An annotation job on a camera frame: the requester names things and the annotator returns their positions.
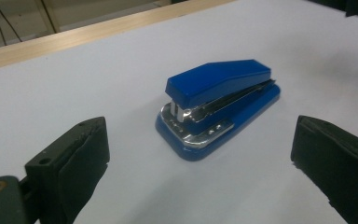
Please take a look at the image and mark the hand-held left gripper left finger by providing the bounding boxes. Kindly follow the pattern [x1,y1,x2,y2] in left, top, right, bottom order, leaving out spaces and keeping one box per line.
[24,117,111,224]

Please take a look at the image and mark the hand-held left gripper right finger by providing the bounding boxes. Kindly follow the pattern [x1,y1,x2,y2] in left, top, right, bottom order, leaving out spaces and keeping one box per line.
[290,115,358,224]

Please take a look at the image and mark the blue stapler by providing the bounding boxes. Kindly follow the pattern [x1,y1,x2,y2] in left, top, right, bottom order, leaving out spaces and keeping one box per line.
[154,59,282,162]

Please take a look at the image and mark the wooden table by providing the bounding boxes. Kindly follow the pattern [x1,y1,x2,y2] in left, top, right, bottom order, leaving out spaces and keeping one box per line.
[0,0,236,73]

